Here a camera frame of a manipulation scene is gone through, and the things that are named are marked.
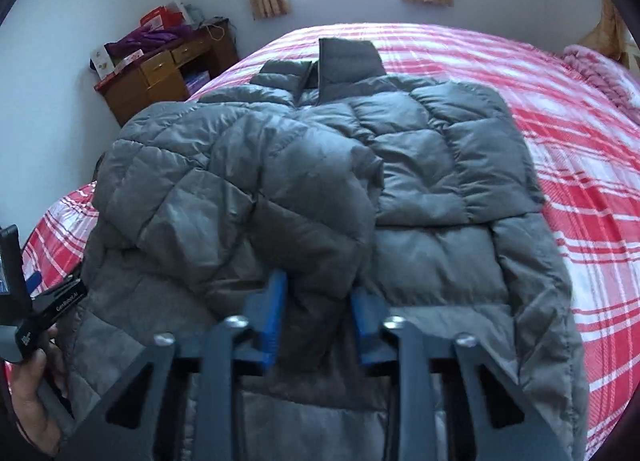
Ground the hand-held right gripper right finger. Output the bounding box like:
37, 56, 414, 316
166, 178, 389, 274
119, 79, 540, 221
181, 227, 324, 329
349, 286, 571, 461

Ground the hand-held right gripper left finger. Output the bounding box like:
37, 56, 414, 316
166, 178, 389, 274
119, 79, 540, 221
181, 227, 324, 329
60, 268, 291, 461

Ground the grey puffer jacket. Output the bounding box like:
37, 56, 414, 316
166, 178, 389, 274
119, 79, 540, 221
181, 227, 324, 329
55, 37, 591, 461

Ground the person's left hand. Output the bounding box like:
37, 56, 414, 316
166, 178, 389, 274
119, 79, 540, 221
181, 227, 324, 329
7, 323, 68, 457

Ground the wooden desk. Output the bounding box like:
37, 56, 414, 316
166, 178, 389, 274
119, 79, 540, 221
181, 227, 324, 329
94, 18, 241, 127

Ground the white box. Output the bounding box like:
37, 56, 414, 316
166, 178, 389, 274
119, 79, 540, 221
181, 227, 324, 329
91, 44, 123, 79

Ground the purple box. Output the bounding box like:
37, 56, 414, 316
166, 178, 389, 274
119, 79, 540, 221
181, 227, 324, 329
185, 70, 211, 94

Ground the purple cloth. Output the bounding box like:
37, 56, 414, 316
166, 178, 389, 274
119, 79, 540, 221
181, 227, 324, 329
105, 24, 193, 57

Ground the red plaid bed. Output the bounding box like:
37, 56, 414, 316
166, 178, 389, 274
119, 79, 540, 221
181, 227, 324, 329
22, 21, 640, 452

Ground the red box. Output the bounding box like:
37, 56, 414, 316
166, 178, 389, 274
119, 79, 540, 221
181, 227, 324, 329
140, 6, 183, 29

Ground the pink blanket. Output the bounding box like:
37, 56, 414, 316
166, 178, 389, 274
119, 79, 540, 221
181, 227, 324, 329
562, 44, 640, 109

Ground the cream headboard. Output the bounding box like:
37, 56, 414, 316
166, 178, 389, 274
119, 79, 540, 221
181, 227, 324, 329
620, 36, 640, 73

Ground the long yellow curtain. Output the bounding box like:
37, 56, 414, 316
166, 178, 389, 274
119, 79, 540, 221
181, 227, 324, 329
580, 0, 632, 62

